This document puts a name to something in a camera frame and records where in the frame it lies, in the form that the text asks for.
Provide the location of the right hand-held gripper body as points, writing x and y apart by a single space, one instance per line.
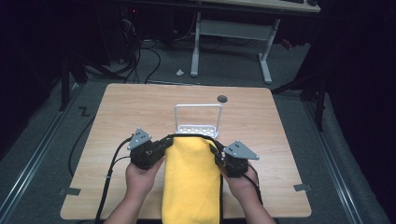
237 158

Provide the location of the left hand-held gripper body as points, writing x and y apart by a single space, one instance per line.
144 151

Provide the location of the yellow towel with black trim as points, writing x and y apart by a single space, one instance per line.
190 177

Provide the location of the white plastic rack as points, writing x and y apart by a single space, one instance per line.
198 119

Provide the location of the person's right hand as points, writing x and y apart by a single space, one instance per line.
241 186

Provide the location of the person's left hand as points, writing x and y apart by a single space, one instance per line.
141 182

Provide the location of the black table grommet hole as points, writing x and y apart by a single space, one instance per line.
222 99

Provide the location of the crumpled white paper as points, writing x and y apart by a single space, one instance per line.
180 72

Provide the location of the grey tape piece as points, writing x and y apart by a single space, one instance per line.
70 191
302 187

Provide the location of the black metal stand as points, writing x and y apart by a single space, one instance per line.
317 93
67 81

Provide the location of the metal floor rail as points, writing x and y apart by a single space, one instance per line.
34 158
333 161

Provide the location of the white metal frame desk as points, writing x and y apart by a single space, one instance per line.
233 29

